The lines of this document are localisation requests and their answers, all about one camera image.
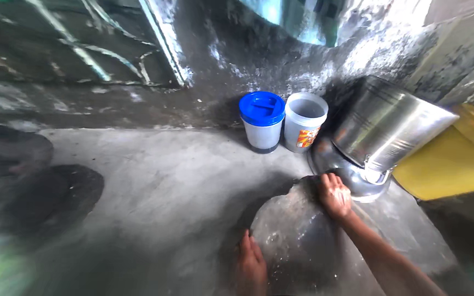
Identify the person's left hand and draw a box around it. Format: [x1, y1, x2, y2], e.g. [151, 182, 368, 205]
[236, 229, 268, 296]

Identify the person's right hand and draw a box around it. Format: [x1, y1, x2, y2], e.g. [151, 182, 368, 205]
[318, 173, 352, 220]

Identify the round steel basin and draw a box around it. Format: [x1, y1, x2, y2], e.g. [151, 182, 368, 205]
[308, 137, 392, 203]

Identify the white bucket with orange label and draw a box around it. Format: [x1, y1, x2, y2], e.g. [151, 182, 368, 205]
[284, 92, 329, 154]

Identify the tall steel pot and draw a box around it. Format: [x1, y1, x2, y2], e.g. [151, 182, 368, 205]
[332, 75, 460, 173]

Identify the container with blue lid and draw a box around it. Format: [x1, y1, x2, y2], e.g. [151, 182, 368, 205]
[239, 91, 286, 155]

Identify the yellow plastic container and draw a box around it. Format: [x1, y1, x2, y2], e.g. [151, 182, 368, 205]
[393, 103, 474, 201]

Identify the dark flat rounded object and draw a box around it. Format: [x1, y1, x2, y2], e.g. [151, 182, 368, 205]
[0, 164, 105, 239]

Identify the dark grey rounded object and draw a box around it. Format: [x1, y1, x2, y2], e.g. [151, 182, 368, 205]
[0, 124, 54, 181]

